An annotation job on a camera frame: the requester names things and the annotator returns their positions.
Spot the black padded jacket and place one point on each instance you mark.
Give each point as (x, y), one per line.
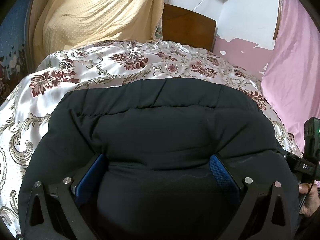
(157, 137)

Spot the floral satin bedspread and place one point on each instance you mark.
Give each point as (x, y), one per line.
(26, 111)

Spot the pink curtain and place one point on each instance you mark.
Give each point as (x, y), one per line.
(291, 81)

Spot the brown wooden headboard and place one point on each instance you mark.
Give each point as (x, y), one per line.
(188, 27)

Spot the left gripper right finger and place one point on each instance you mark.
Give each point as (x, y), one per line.
(262, 213)

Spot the yellow hanging blanket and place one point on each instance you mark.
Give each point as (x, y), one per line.
(70, 24)

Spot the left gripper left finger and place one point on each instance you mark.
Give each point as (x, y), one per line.
(63, 210)

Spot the blue fabric wardrobe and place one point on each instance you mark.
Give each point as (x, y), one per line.
(13, 46)

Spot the person right hand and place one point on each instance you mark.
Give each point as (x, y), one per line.
(311, 203)

